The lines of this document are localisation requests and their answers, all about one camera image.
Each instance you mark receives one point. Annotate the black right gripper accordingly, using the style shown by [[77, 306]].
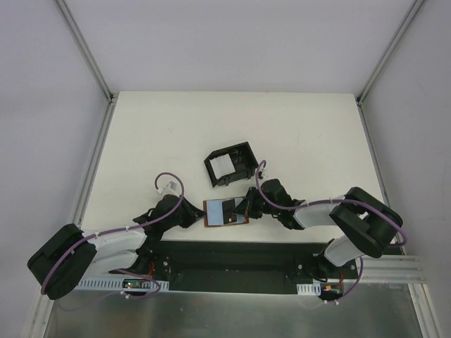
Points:
[[252, 203]]

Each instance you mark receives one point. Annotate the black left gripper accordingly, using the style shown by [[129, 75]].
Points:
[[190, 213]]

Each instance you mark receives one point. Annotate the brown leather card holder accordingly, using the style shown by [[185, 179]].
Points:
[[214, 214]]

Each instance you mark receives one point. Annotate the dark credit card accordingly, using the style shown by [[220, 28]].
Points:
[[228, 209]]

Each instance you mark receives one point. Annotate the black plastic card box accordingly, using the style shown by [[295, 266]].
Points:
[[243, 159]]

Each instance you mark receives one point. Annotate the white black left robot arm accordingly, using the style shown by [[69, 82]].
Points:
[[72, 255]]

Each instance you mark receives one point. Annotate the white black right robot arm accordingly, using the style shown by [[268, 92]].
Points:
[[367, 225]]

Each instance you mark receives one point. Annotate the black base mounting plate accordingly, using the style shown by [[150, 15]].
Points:
[[230, 267]]

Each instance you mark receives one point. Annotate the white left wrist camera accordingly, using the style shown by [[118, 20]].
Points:
[[169, 188]]

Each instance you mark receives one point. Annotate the white right cable duct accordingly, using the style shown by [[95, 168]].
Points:
[[320, 289]]

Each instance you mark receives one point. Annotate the white cable duct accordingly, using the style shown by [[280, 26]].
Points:
[[320, 289], [121, 283]]

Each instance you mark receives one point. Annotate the white left cable duct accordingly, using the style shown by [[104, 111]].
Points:
[[121, 283]]

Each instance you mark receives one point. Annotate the left rear aluminium post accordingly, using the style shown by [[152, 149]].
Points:
[[83, 48]]

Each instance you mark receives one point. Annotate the aluminium post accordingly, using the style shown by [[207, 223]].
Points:
[[83, 48], [407, 21]]

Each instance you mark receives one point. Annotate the right aluminium side rail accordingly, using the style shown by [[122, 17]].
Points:
[[419, 291]]

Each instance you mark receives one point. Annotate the right rear aluminium post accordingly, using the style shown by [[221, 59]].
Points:
[[407, 21]]

